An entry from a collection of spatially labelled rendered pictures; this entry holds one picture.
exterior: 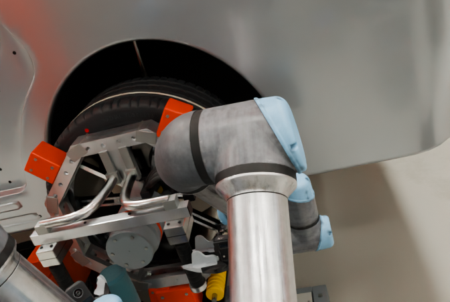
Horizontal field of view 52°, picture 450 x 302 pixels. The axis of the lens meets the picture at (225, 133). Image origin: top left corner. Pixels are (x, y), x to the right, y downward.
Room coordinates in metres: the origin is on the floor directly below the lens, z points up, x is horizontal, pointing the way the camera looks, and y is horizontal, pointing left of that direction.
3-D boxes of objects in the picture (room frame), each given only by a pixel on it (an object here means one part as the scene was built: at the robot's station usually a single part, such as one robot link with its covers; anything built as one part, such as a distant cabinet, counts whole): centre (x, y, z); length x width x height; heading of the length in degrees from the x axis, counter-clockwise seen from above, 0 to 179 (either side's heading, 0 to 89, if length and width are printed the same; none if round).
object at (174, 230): (0.95, 0.17, 0.93); 0.09 x 0.05 x 0.05; 168
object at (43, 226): (1.09, 0.42, 1.03); 0.19 x 0.18 x 0.11; 168
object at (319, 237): (0.86, -0.11, 0.85); 0.11 x 0.08 x 0.09; 78
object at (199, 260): (0.89, 0.15, 0.85); 0.09 x 0.03 x 0.06; 87
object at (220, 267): (0.88, 0.11, 0.83); 0.09 x 0.05 x 0.02; 87
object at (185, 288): (1.23, 0.29, 0.48); 0.16 x 0.12 x 0.17; 168
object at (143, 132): (1.19, 0.30, 0.85); 0.54 x 0.07 x 0.54; 78
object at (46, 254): (1.02, 0.51, 0.93); 0.09 x 0.05 x 0.05; 168
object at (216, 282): (1.26, 0.16, 0.51); 0.29 x 0.06 x 0.06; 168
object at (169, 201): (1.05, 0.23, 1.03); 0.19 x 0.18 x 0.11; 168
